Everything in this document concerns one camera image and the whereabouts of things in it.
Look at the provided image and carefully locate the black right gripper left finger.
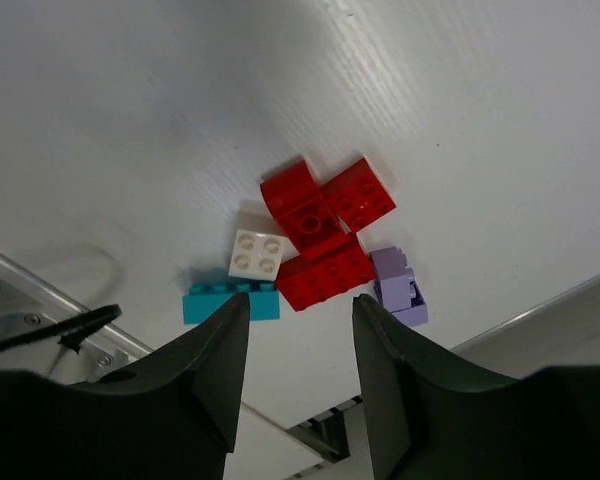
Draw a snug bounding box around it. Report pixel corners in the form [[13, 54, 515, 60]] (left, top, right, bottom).
[[0, 293, 250, 479]]

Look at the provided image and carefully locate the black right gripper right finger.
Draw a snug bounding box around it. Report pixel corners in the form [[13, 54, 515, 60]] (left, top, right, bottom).
[[352, 294, 600, 479]]

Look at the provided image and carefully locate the red curved lego brick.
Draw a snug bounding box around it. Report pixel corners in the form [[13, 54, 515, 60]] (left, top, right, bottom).
[[260, 157, 359, 261]]

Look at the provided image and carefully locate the teal long lego brick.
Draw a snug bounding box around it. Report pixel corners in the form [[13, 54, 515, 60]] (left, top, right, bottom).
[[182, 269, 280, 326]]

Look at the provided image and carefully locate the lilac lego brick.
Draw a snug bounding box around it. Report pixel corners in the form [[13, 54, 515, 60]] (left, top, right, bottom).
[[370, 247, 428, 327]]

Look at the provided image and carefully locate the white square lego brick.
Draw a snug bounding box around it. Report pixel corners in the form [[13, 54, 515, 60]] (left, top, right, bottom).
[[228, 200, 287, 282]]

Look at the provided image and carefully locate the red long lego brick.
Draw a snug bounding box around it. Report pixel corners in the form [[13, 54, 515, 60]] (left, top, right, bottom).
[[275, 233, 376, 312]]

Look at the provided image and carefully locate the red square lego brick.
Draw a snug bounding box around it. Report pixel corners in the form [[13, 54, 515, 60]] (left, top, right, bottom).
[[322, 157, 396, 232]]

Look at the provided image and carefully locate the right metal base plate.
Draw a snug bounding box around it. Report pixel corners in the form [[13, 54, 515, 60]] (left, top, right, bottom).
[[0, 252, 152, 384]]

